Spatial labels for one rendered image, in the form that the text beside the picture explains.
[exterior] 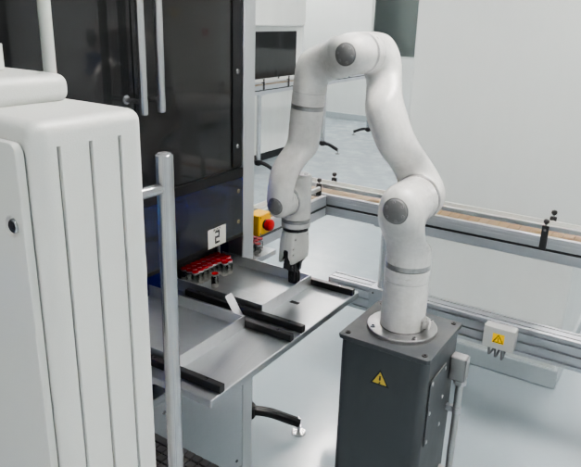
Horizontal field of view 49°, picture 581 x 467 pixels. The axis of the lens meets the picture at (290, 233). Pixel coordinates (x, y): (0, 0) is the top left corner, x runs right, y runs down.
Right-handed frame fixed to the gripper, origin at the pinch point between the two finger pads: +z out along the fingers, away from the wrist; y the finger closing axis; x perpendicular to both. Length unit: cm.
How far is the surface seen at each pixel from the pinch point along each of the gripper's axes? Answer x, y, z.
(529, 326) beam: 54, -87, 38
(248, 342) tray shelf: 7.8, 33.6, 4.5
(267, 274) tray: -12.8, -4.7, 4.3
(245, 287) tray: -12.6, 7.5, 4.3
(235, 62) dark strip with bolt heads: -24, -3, -60
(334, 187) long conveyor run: -33, -85, -4
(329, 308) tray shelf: 14.8, 4.4, 4.6
